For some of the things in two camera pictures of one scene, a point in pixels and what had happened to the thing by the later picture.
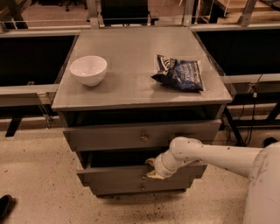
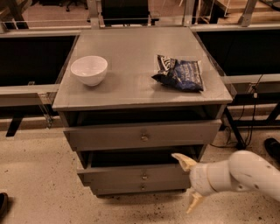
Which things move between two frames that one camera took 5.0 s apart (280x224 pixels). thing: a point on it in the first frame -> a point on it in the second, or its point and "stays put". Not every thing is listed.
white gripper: (160, 168) -> (200, 178)
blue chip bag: (178, 73) stays put
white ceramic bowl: (90, 70) stays put
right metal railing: (248, 56) stays put
